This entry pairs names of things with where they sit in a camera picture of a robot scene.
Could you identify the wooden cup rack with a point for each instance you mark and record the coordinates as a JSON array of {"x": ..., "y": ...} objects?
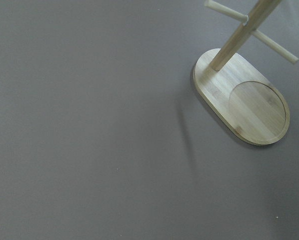
[{"x": 243, "y": 98}]

